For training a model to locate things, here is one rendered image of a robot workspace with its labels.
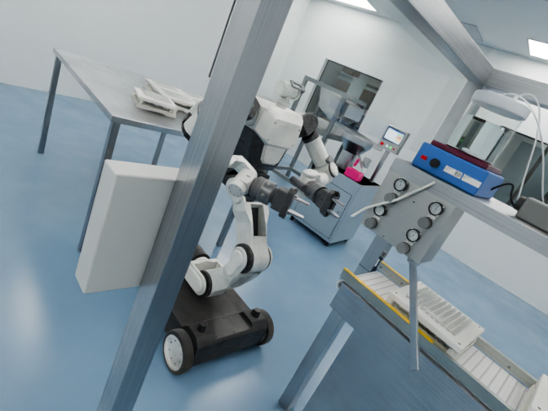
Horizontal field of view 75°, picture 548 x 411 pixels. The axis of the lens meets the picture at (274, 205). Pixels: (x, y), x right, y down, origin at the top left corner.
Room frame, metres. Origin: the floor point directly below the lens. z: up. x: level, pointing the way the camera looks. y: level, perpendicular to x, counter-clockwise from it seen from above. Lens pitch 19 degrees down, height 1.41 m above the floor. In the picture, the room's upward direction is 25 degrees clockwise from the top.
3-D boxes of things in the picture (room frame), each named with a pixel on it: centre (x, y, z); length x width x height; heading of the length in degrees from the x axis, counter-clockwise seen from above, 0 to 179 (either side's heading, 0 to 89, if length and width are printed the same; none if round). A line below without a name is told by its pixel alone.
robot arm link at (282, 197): (1.24, 0.01, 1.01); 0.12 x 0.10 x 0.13; 82
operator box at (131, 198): (0.62, 0.23, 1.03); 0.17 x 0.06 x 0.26; 141
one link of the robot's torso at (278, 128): (1.70, 0.21, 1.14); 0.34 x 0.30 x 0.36; 140
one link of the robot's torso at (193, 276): (1.67, 0.17, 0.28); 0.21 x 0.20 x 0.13; 50
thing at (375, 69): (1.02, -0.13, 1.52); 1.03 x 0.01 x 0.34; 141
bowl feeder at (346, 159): (3.94, -0.58, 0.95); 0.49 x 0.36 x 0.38; 57
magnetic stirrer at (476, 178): (1.11, -0.46, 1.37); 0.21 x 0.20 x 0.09; 141
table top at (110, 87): (2.64, 1.14, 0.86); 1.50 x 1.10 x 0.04; 49
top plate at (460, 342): (1.03, -0.61, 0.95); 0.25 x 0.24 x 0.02; 51
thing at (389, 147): (3.87, -0.84, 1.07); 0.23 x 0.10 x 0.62; 57
